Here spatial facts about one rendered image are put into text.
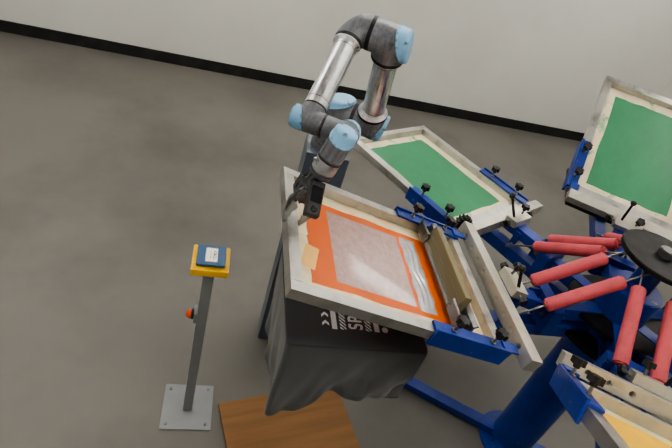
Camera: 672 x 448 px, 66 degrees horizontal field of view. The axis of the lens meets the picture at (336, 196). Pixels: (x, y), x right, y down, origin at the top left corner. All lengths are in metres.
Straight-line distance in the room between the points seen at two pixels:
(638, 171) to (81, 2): 4.69
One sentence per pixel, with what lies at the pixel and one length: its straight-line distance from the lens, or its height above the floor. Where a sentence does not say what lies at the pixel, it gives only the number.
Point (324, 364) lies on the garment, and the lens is 1.79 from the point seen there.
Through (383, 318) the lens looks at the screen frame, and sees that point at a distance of 1.53.
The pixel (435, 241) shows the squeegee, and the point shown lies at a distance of 1.94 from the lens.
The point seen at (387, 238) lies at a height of 1.12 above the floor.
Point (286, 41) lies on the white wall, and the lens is 5.37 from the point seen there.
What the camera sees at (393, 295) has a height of 1.14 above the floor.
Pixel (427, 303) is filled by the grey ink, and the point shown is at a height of 1.11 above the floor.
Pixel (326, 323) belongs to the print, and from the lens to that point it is 1.77.
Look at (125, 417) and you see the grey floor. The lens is 2.62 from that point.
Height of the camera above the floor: 2.26
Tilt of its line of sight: 34 degrees down
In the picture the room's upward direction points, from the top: 18 degrees clockwise
